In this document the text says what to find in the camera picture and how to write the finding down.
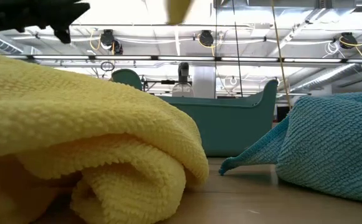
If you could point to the yellow microfiber towel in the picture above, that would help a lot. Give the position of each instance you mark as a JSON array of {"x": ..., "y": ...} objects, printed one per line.
[
  {"x": 177, "y": 11},
  {"x": 74, "y": 109}
]

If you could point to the silver ventilation duct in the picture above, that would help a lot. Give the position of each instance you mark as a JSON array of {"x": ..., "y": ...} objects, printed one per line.
[{"x": 324, "y": 77}]

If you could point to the blue microfiber towel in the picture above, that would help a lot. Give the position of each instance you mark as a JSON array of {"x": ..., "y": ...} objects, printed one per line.
[{"x": 330, "y": 143}]

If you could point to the teal plastic basket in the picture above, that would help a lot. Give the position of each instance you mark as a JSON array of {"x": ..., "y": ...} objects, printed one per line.
[{"x": 230, "y": 124}]

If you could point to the long ceiling light bar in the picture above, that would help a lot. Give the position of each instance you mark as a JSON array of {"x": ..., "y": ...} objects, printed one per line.
[{"x": 180, "y": 58}]

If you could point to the clear spray bottle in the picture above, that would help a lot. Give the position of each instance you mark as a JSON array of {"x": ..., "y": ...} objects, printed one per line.
[{"x": 183, "y": 88}]

